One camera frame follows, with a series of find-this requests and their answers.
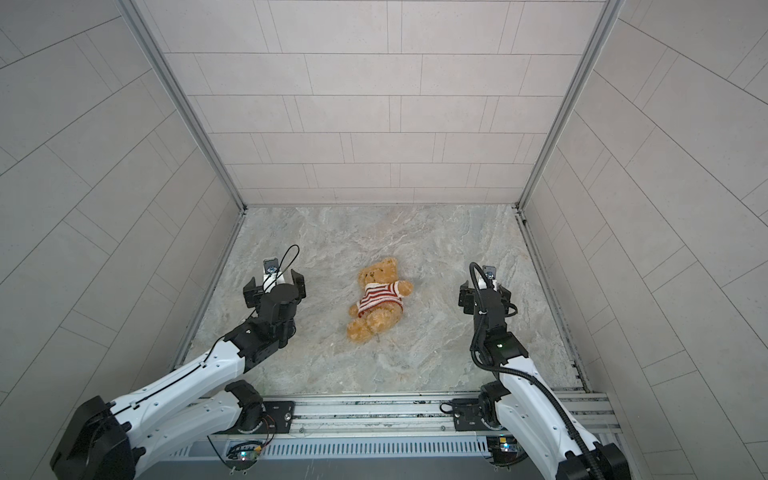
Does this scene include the red white striped knit sweater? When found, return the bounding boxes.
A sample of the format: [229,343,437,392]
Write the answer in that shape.
[356,281,403,317]

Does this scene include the brown plush teddy bear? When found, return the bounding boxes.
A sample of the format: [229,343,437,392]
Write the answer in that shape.
[346,257,414,343]

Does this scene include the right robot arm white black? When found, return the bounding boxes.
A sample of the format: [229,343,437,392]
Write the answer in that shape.
[458,281,631,479]

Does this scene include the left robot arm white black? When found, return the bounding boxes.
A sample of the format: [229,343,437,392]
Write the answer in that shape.
[50,271,306,479]

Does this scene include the right green circuit board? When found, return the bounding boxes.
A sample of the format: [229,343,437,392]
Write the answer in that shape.
[486,436,521,466]

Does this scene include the green circuit board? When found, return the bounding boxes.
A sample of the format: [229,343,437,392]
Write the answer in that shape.
[226,440,265,471]
[486,436,521,466]

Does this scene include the white ventilation grille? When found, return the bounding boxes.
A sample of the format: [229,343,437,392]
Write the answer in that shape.
[161,436,490,462]

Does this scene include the left green circuit board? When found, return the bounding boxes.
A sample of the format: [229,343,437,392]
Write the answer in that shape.
[226,440,265,471]

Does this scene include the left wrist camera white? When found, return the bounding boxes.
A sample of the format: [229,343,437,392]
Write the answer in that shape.
[262,258,285,293]

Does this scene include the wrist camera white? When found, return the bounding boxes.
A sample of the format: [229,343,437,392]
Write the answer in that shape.
[262,258,285,293]
[482,265,497,284]

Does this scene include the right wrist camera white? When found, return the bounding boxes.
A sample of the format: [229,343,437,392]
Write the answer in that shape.
[482,265,497,284]

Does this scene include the right black corrugated cable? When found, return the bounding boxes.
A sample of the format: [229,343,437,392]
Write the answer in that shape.
[467,262,607,480]

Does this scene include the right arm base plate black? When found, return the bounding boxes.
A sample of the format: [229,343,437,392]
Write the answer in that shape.
[448,395,503,432]

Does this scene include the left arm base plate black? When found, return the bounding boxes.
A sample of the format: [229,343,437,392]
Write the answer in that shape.
[226,401,296,435]

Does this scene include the aluminium mounting rail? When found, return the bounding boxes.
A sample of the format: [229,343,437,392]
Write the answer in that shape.
[179,392,619,442]

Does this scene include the left aluminium corner post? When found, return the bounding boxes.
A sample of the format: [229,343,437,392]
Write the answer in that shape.
[115,0,247,215]

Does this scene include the aluminium corner post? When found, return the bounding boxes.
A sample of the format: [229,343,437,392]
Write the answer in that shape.
[115,0,247,215]
[517,0,623,214]

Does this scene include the right aluminium corner post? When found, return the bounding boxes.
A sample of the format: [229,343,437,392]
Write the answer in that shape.
[517,0,623,214]

